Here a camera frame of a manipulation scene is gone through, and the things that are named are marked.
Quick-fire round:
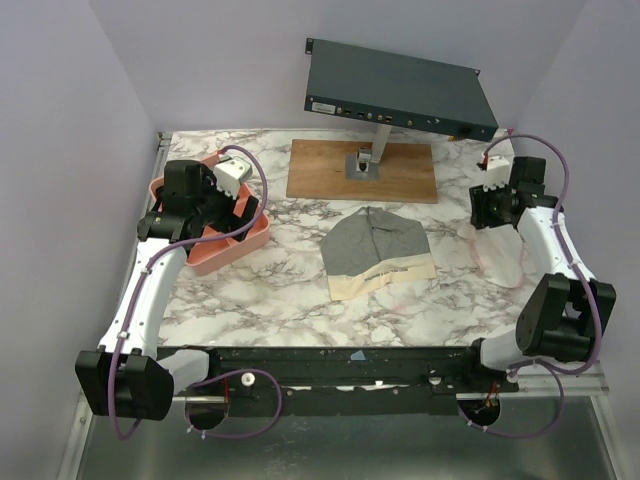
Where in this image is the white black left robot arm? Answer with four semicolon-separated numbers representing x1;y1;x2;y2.
75;155;261;421

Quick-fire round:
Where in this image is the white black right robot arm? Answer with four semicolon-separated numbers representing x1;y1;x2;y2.
459;156;617;392

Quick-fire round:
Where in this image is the metal support stand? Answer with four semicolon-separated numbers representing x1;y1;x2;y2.
345;125;392;181

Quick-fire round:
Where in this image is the wooden base board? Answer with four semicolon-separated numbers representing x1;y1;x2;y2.
286;139;438;204

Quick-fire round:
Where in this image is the pink compartment organizer tray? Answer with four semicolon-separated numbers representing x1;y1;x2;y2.
138;152;270;276

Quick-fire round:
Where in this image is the blue-grey rack network device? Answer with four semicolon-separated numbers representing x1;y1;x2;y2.
304;38;498;142

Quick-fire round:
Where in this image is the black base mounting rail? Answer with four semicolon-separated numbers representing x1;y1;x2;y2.
188;346;519;417

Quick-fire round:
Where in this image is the grey cream underwear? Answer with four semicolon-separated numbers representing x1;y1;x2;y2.
320;206;436;301

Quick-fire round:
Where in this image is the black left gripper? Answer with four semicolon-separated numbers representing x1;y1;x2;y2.
193;168;258;241

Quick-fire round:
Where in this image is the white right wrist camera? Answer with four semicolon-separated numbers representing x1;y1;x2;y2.
478;155;512;192

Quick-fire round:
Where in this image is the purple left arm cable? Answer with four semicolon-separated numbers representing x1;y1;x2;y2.
109;144;284;441

